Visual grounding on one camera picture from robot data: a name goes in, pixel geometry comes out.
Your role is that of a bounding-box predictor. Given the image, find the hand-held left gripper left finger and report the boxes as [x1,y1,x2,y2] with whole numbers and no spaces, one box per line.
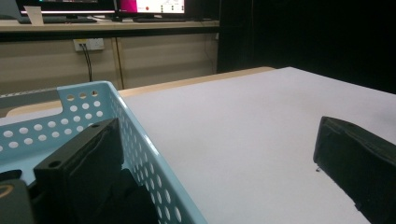
[33,117,125,224]

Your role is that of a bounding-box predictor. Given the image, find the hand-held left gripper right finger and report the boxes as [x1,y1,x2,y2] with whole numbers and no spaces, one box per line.
[312,116,396,224]

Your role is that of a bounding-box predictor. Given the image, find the light blue perforated basket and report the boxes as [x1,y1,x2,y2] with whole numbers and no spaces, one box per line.
[0,80,209,224]

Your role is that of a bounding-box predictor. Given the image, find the white table sheet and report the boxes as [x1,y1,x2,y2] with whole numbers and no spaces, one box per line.
[0,66,396,224]

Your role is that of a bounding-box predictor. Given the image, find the black curtain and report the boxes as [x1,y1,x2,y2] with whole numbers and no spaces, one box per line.
[216,0,396,94]

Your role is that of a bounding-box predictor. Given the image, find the wooden table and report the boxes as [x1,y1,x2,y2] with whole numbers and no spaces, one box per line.
[6,65,276,119]

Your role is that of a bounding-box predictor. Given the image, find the black keyboard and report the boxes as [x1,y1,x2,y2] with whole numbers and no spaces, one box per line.
[133,16,189,23]
[18,17,98,24]

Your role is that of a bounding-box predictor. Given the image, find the long beige desk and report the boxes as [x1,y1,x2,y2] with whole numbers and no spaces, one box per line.
[0,19,220,43]

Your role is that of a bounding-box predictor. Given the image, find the white paper card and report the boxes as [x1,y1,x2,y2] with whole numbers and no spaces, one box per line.
[23,5,45,26]

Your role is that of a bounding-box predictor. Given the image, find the monitor with dark screen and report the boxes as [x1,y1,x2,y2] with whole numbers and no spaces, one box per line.
[15,0,118,17]

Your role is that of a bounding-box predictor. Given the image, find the monitor with pink white screen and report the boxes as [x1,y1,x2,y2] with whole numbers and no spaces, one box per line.
[116,0,188,17]

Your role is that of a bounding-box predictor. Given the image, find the black power cable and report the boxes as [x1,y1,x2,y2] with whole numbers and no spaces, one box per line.
[78,43,92,82]
[82,43,94,82]

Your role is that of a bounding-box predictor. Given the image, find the white wall socket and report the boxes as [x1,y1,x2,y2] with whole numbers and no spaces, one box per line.
[73,37,106,52]

